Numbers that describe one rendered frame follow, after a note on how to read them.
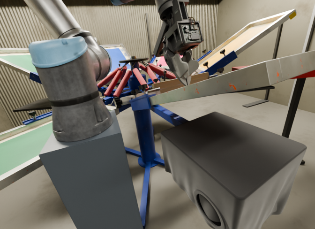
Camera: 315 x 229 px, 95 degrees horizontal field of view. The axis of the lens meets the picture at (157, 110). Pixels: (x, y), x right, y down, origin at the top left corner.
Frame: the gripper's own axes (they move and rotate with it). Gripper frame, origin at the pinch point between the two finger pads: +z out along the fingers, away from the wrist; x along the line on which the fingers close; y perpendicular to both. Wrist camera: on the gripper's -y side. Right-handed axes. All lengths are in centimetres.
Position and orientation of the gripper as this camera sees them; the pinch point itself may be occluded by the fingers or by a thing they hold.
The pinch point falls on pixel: (184, 82)
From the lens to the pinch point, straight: 44.5
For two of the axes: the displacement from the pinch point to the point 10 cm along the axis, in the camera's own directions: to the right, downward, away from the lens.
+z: 2.6, 9.6, 0.9
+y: 4.2, -0.3, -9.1
